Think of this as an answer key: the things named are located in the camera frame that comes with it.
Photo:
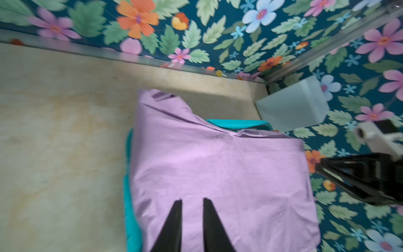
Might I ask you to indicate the teal plastic basket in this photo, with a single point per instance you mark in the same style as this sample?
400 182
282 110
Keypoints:
133 232

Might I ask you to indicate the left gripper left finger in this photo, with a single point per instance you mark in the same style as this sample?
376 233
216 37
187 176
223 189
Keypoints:
170 236

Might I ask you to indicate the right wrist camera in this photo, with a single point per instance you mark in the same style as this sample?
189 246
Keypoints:
381 137

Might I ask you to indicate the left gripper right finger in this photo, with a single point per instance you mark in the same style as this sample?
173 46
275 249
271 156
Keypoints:
214 234

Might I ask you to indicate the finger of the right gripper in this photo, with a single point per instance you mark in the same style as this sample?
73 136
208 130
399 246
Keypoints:
375 179

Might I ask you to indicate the purple pants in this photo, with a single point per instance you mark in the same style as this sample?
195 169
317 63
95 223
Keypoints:
258 181

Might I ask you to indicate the light grey cube box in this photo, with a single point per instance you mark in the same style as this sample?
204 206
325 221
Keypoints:
298 106

